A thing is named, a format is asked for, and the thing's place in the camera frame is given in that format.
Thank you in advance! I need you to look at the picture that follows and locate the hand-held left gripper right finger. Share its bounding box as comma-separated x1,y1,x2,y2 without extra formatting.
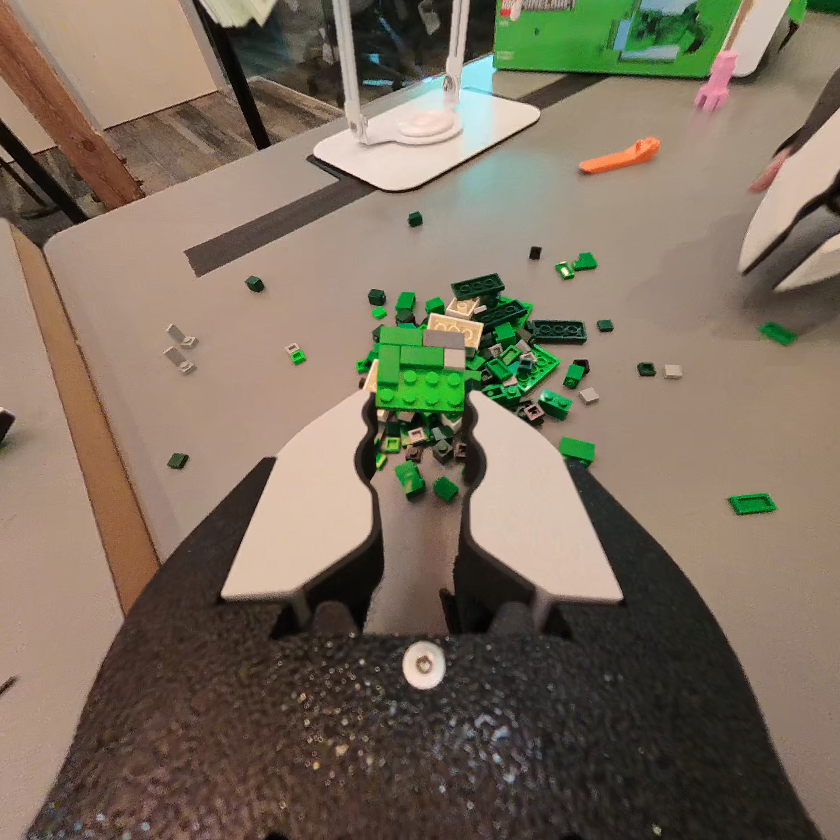
453,392,624,631

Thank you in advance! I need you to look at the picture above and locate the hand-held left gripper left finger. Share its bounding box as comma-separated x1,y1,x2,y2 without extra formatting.
221,392,386,631

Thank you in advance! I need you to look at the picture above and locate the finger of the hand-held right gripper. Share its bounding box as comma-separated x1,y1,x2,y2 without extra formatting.
738,121,840,274
773,235,840,294

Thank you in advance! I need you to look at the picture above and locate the green lego assembly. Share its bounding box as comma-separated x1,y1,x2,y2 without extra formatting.
374,326,468,416

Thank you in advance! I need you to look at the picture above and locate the pink lego pig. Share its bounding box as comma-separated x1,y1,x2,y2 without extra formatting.
693,51,739,112

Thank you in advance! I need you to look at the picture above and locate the pile of lego pieces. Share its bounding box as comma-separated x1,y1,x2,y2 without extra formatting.
354,272,601,503

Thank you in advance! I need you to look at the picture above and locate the large white lego brick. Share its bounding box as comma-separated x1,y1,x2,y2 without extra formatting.
427,314,484,347

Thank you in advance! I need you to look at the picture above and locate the green lego box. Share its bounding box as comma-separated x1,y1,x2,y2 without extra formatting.
492,0,746,80

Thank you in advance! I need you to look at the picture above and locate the lego instruction booklet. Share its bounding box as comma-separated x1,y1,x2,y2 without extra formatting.
200,0,277,27

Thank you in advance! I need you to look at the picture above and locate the person's right hand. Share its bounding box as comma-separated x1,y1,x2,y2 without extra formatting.
750,151,793,193

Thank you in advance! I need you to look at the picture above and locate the white cardboard piece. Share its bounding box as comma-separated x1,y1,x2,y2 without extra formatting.
722,0,798,78

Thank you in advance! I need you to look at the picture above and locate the orange brick separator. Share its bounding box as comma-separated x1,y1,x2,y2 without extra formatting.
579,136,662,175

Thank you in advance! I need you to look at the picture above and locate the black tape strip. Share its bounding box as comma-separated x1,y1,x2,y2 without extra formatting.
184,71,581,280

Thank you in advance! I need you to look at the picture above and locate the white book stand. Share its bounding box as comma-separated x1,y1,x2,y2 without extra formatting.
314,0,541,193

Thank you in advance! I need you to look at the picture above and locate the black metal table leg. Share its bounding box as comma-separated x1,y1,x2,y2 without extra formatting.
193,0,271,151

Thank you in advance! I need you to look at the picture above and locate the wooden post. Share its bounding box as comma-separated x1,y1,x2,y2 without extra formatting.
0,0,145,207

